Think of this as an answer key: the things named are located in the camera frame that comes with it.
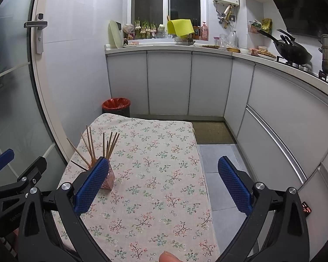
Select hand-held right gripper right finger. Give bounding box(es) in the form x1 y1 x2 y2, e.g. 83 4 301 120
218 156 310 262

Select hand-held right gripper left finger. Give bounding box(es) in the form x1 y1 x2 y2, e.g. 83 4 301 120
18 157 110 262

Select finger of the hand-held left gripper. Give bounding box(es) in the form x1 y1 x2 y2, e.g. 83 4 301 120
0 149 15 182
0 155 48 197

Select pink perforated utensil basket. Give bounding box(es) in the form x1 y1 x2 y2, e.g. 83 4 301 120
87 158 116 190

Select bunch of wooden chopsticks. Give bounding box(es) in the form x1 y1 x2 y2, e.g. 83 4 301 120
67 126 120 171

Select person's right hand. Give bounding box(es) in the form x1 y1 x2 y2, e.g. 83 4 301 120
159 251 181 262

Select brown floor mat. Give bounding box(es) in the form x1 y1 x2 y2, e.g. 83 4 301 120
193 121 237 145

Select floral tablecloth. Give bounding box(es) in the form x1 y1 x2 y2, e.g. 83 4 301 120
51 113 220 262

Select black bin with red bag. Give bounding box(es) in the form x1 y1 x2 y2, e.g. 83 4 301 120
102 97 131 118

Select gas stove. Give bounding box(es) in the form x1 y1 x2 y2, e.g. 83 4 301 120
276 56 328 89

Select plate of food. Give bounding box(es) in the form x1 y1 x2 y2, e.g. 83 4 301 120
250 48 277 59

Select black wok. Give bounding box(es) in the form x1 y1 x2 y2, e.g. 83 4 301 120
258 29 313 66

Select pink pump bottle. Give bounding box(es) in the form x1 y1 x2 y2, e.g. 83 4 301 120
200 21 210 41

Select pale plastic cutting board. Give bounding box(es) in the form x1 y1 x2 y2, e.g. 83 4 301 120
108 20 122 49

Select white kitchen countertop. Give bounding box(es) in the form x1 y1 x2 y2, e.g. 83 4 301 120
104 42 328 90

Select green white food packet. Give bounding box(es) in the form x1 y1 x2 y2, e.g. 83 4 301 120
249 20 262 34

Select sprouting garlic bulbs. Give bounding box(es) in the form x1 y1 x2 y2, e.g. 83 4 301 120
135 18 157 39

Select yellow cloth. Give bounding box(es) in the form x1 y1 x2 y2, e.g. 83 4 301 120
167 19 194 36

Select black range hood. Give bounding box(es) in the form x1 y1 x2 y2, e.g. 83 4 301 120
258 0 328 37

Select kitchen window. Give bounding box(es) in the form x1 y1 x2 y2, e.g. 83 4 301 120
131 0 208 40

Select silver door handle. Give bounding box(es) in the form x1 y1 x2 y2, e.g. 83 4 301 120
24 13 48 54

